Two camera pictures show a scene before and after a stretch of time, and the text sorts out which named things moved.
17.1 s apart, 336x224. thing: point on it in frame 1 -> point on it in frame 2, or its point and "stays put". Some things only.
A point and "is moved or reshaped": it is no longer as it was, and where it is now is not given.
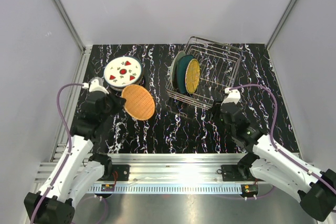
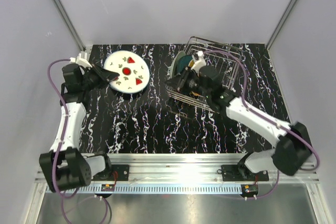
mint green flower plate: x=173 y=69 stays put
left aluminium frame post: x=71 y=26 stays put
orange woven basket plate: x=140 y=104 -> x=196 y=94
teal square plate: x=182 y=64 stays put
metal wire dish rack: x=218 y=64 stays put
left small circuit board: x=107 y=188 stays put
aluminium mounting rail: x=175 y=168 stays put
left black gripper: x=118 y=102 -> x=104 y=75
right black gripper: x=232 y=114 -> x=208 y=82
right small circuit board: x=250 y=189 stays put
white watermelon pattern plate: x=123 y=71 is moved or reshaped
